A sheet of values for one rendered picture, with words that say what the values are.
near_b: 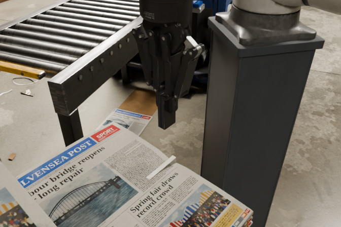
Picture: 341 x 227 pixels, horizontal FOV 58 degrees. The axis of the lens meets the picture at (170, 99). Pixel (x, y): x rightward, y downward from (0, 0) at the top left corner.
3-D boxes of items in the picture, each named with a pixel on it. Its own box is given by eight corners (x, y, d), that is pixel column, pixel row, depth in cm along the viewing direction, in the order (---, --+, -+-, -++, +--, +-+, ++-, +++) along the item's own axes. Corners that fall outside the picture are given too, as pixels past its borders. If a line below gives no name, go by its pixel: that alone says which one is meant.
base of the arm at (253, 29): (270, 8, 86) (273, -12, 83) (318, 38, 69) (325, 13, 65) (208, 12, 83) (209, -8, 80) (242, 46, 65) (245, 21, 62)
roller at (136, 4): (155, 16, 155) (154, 6, 153) (76, 6, 170) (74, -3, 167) (159, 13, 159) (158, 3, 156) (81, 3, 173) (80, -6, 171)
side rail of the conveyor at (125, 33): (68, 116, 98) (61, 84, 91) (55, 113, 99) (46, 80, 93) (196, 1, 201) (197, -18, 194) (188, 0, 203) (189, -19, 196)
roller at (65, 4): (143, 25, 145) (143, 14, 142) (61, 13, 159) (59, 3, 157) (148, 22, 149) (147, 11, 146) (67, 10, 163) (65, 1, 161)
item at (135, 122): (127, 153, 179) (127, 152, 179) (85, 142, 188) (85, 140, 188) (152, 117, 208) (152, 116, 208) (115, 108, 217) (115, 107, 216)
